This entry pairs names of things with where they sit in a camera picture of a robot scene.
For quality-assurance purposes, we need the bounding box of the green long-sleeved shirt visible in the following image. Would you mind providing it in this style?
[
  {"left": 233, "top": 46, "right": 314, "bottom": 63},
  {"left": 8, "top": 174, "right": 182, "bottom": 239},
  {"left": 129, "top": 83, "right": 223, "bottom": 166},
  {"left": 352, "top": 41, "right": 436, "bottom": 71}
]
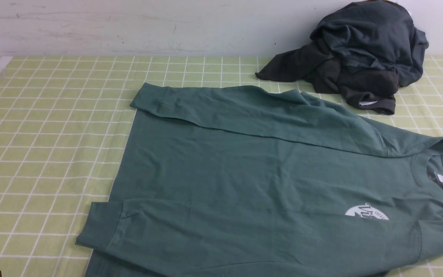
[{"left": 76, "top": 83, "right": 443, "bottom": 277}]

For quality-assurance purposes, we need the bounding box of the dark grey crumpled garment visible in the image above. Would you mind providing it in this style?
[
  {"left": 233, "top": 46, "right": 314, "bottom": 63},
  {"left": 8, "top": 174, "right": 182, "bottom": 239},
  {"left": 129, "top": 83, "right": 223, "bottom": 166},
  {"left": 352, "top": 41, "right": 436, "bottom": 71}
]
[{"left": 255, "top": 0, "right": 429, "bottom": 115}]

